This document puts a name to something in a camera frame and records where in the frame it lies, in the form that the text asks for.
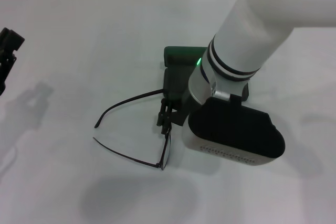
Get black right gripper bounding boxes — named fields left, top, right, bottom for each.
left=156, top=98, right=189, bottom=134

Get black round-lens glasses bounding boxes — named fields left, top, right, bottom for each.
left=93, top=89, right=173, bottom=171

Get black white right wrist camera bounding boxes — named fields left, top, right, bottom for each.
left=183, top=97, right=286, bottom=167

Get green glasses case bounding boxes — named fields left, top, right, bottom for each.
left=162, top=46, right=250, bottom=103

